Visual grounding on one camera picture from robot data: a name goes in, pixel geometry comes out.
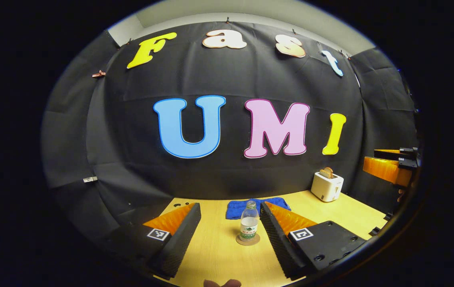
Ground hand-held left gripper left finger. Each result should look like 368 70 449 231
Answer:
107 202 202 279

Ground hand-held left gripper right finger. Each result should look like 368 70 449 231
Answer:
260 201 367 280

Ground round brown coaster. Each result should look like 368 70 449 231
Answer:
235 232 261 246

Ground clear plastic water bottle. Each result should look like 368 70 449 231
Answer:
240 201 259 242

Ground blue folded cloth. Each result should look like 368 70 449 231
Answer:
226 197 291 220

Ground white toaster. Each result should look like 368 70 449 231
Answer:
311 172 344 202

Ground black backdrop cloth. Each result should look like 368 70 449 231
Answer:
41 22 419 248

